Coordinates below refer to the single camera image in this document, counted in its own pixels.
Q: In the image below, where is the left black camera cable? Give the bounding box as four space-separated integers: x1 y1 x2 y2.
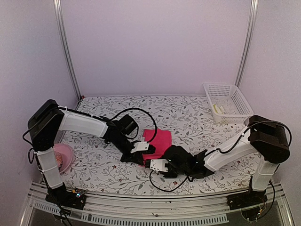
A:
110 107 158 144

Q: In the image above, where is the aluminium front rail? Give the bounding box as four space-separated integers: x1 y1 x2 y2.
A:
20 183 295 226

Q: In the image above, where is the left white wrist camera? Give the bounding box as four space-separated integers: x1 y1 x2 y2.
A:
131 141 156 154

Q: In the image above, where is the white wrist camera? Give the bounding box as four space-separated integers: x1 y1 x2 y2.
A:
131 141 156 154
144 159 169 172

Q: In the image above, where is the green white patterned towel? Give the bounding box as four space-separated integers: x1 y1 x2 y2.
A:
213 104 226 114

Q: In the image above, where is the white plastic mesh basket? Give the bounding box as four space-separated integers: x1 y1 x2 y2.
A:
203 83 253 124

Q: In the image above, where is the pink red towel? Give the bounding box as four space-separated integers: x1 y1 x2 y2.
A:
139 129 172 166

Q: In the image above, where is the floral patterned table mat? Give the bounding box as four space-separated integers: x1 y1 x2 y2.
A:
62 96 260 196

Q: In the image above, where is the right black camera cable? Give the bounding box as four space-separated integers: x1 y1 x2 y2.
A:
149 120 292 193

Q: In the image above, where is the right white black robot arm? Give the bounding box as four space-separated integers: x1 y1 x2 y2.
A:
162 115 292 205

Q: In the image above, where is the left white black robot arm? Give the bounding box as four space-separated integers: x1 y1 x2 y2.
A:
27 99 149 204

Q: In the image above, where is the black camera cable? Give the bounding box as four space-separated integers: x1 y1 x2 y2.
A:
149 120 292 193
110 107 158 144

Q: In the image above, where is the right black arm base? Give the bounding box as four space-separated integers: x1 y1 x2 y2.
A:
227 187 268 210

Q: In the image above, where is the pink plastic bowl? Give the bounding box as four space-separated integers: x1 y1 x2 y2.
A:
54 144 74 174

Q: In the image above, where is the brown patterned cupcake liner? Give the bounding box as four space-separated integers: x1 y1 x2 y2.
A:
55 152 63 169

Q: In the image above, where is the right aluminium frame post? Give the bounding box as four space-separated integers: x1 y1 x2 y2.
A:
235 0 259 87

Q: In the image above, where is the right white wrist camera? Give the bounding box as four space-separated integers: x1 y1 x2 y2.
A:
144 159 169 172

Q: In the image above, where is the aluminium frame post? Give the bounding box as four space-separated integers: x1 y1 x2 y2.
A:
235 0 259 87
53 0 82 100

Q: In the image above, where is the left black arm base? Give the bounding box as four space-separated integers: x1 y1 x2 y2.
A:
45 183 87 210

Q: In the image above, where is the left aluminium frame post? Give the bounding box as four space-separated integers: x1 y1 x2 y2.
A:
53 0 82 100

